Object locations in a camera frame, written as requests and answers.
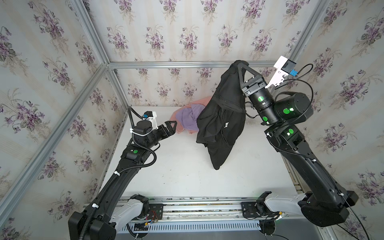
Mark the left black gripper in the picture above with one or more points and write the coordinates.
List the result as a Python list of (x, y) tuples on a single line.
[(163, 130)]

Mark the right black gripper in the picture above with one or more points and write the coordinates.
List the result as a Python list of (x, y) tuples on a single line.
[(252, 87)]

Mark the black cloth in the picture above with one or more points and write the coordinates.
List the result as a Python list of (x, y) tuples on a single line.
[(223, 119)]

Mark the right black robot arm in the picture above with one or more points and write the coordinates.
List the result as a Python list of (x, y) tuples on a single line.
[(327, 203)]

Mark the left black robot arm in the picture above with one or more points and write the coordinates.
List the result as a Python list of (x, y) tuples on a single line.
[(101, 220)]

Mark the pink cloth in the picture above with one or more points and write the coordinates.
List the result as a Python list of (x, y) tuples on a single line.
[(203, 101)]

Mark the purple cloth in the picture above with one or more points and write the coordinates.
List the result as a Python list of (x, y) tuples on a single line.
[(186, 118)]

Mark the white vent grille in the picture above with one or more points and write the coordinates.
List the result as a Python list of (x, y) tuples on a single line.
[(202, 226)]

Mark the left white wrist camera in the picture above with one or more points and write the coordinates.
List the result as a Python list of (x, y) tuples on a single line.
[(151, 116)]

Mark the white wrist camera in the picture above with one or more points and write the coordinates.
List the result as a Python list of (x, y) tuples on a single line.
[(284, 67), (151, 116)]

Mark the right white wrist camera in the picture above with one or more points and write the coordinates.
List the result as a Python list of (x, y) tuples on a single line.
[(284, 67)]

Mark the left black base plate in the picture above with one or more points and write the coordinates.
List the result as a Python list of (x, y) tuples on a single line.
[(152, 212)]

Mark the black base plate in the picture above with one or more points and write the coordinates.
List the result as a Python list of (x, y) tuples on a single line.
[(254, 210), (152, 212)]

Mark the aluminium frame horizontal bar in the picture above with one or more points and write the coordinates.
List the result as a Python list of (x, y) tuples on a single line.
[(169, 65)]

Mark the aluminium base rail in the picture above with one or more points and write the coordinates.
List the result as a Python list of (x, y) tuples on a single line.
[(190, 209)]

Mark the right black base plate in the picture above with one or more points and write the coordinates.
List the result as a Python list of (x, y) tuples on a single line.
[(254, 210)]

